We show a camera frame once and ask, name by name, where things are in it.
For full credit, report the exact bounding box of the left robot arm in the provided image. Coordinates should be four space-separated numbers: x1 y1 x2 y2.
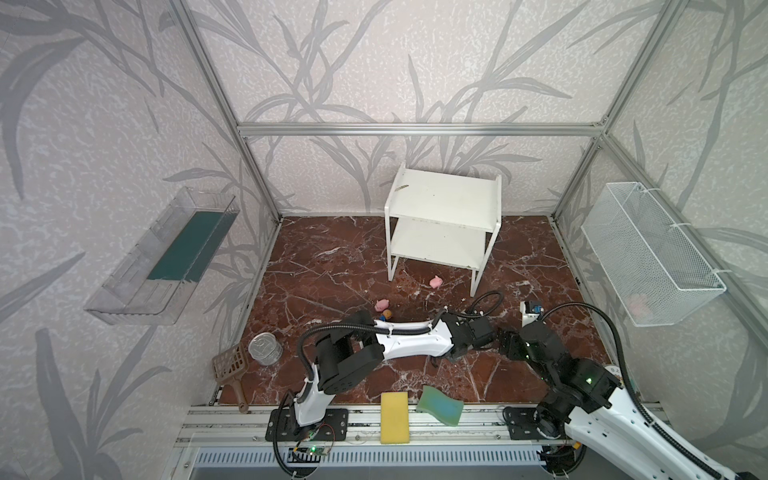
292 310 495 427

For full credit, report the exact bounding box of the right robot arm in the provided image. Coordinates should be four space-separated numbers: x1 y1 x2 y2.
498 322 756 479

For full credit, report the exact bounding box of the white two-tier metal shelf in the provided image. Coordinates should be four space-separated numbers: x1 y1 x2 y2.
384 165 502 296

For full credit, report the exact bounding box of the green sponge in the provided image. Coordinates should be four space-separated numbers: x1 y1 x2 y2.
416 385 464 427

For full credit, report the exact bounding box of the pink pig toy upper cluster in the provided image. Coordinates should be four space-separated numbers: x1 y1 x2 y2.
375 299 390 312

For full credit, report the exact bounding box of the yellow sponge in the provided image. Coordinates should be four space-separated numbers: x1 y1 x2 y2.
380 392 410 445

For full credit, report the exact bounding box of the silver metal can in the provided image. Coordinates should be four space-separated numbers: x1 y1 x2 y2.
247 332 283 366

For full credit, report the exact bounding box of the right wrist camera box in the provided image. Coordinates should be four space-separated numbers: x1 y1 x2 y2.
520 300 544 327

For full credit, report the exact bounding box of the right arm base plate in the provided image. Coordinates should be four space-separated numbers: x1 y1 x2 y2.
502 406 566 441

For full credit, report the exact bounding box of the white wire mesh basket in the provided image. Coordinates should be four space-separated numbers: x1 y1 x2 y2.
582 182 727 327

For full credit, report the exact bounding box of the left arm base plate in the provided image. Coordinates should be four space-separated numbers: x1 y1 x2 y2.
265 407 349 442

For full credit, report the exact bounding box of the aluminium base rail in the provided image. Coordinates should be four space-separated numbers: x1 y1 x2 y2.
173 403 667 448

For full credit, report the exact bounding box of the clear plastic wall bin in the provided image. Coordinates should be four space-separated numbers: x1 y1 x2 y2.
84 187 240 326

